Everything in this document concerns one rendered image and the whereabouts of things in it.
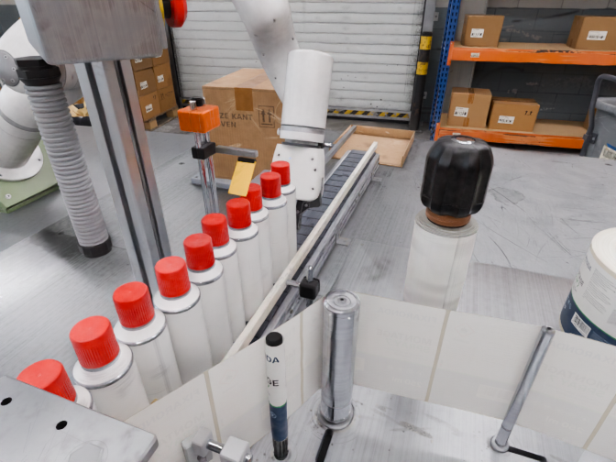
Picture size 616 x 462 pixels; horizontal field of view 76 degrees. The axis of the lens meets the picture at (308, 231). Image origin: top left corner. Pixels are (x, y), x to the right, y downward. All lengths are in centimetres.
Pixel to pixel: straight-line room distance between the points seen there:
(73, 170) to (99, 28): 15
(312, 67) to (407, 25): 413
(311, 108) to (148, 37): 39
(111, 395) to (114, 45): 31
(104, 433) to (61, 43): 29
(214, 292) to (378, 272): 36
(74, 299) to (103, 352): 50
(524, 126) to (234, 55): 334
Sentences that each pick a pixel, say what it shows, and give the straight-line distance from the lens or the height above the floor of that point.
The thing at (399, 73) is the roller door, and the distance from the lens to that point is 492.
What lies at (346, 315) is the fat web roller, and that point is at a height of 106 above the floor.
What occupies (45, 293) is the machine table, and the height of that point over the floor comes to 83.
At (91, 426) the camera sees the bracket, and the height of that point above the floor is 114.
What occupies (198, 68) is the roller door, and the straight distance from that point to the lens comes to 558.
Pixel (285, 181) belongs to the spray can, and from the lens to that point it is 68.
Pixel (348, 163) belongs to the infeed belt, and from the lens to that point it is 125.
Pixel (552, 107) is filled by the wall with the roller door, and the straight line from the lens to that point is 530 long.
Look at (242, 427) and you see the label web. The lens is 45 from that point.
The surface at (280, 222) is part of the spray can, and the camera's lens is 66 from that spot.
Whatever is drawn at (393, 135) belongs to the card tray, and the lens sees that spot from 167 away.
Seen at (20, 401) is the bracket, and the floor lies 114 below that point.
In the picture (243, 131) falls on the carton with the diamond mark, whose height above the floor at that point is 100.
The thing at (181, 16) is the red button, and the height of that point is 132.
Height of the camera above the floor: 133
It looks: 31 degrees down
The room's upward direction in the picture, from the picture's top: straight up
